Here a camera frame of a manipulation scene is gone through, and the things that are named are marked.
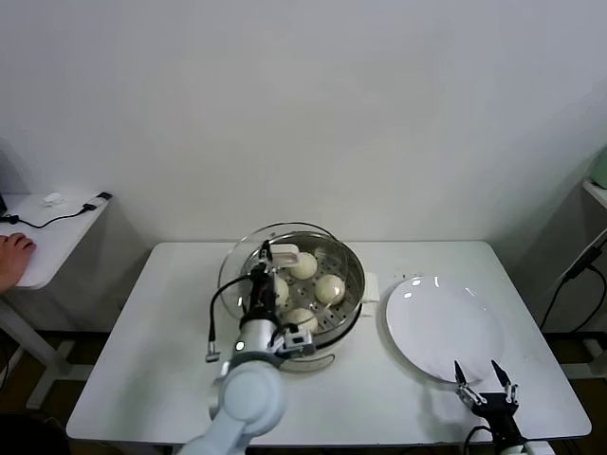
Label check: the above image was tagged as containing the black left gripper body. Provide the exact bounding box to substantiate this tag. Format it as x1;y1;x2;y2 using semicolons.
248;267;279;323

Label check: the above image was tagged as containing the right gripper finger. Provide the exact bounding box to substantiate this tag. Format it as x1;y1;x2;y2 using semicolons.
453;360;487;407
490;360;520;408

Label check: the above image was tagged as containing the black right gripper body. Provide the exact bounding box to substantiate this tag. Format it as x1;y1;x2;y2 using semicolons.
467;392;521;440

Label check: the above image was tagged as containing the glass lid with cream handle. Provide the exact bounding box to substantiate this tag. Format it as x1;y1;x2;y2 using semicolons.
219;221;351;333

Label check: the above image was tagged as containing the white steamed baozi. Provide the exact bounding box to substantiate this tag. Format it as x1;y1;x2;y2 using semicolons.
272;277;290;308
283;307;318;336
287;251;318;281
314;274;346;304

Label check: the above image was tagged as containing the perforated steel steamer basket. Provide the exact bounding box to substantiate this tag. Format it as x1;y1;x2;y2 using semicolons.
239;231;366;336

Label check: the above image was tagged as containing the bare person hand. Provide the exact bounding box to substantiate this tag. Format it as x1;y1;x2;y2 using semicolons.
0;232;37;291

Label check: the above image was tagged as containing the white round plate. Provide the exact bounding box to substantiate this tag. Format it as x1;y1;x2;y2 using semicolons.
384;276;505;384

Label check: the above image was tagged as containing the white side table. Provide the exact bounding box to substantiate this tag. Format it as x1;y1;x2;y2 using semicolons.
0;191;113;411

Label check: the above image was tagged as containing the white shelf board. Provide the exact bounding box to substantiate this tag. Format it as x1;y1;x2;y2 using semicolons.
580;178;607;212

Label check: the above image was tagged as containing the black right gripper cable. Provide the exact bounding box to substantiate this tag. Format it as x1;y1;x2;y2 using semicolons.
464;425;495;455

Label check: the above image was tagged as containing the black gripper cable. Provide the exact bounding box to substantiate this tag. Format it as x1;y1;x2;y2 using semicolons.
464;425;495;455
205;277;260;365

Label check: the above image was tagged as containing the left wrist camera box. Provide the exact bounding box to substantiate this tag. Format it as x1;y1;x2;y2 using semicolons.
270;325;317;357

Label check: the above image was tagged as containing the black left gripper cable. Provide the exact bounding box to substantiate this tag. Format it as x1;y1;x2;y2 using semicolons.
205;277;260;365

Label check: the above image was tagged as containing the black power adapter cable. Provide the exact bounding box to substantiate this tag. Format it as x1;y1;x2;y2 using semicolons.
540;234;607;333

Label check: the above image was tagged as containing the black cable with plugs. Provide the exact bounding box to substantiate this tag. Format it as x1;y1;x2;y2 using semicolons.
0;191;112;230

